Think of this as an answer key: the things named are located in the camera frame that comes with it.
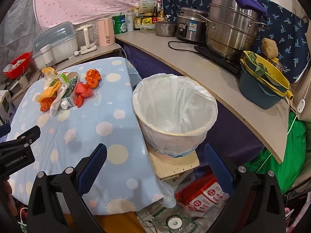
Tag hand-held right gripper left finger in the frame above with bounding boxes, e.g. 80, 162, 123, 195
26, 143, 108, 233

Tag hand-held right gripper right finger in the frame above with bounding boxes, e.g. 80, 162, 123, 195
204, 143, 287, 233

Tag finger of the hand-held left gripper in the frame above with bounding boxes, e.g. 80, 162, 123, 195
0, 125, 41, 152

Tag white tissue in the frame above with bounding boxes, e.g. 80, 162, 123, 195
49, 87, 66, 117

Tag green white drink carton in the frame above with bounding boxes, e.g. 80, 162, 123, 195
61, 76, 82, 109

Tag clear plastic bag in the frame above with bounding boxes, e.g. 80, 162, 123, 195
42, 68, 59, 89

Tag bin with white plastic liner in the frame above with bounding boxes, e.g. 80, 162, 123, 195
132, 74, 218, 158

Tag red plastic bag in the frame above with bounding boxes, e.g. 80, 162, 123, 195
74, 82, 94, 108

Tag orange paper ball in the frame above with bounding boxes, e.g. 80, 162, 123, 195
86, 69, 102, 88

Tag person's left hand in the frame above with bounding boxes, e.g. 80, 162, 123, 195
0, 179, 18, 217

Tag red white packet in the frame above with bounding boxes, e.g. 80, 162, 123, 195
175, 177, 232, 214

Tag dark blue counter curtain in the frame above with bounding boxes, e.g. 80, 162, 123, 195
121, 41, 266, 169

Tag beige speckled board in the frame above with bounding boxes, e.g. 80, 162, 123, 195
148, 149, 201, 182

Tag clear plastic bottle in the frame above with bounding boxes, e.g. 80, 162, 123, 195
152, 205, 198, 233

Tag green plastic bag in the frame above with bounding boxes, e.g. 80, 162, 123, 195
243, 113, 307, 195

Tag red plastic basin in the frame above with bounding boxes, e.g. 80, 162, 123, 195
3, 52, 32, 79

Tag blue plastic basin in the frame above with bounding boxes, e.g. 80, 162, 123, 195
239, 63, 285, 110

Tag white plastic canister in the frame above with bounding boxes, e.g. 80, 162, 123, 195
39, 44, 54, 65

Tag white dish box clear lid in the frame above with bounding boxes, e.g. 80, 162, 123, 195
32, 22, 79, 69

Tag black induction cooker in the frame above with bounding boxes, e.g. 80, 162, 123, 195
194, 45, 243, 76

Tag stacked yellow teal basins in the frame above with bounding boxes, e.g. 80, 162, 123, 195
240, 50, 294, 100

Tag glass electric kettle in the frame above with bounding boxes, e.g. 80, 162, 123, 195
75, 24, 98, 55

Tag brown loofah sponge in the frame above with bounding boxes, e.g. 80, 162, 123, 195
262, 38, 279, 58

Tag pink electric kettle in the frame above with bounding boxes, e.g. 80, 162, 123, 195
97, 18, 116, 47

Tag large steel steamer pot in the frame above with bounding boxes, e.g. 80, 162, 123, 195
206, 0, 268, 60

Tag steel rice cooker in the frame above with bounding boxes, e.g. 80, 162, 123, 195
176, 7, 210, 45

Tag green tin can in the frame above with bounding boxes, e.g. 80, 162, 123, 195
112, 15, 128, 35

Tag small steel pot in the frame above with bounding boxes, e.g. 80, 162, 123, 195
155, 21, 177, 37

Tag glass food container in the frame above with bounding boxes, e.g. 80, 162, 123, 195
141, 24, 156, 34

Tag white thermos bottle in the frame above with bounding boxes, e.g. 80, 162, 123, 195
127, 12, 135, 32

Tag navy leaf print cloth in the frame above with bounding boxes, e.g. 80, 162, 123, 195
162, 0, 309, 83

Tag dark soy sauce bottle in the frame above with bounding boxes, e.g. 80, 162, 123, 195
134, 7, 142, 31

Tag pink dotted cloth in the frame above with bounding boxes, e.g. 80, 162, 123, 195
33, 0, 168, 28

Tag purple cloth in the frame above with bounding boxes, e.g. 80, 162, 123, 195
220, 0, 268, 15

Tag white cardboard box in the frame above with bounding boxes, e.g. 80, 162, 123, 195
138, 0, 157, 14

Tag white cable switch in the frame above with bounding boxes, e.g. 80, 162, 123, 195
289, 99, 306, 114

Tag black power cable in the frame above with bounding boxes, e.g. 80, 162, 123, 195
168, 41, 195, 52

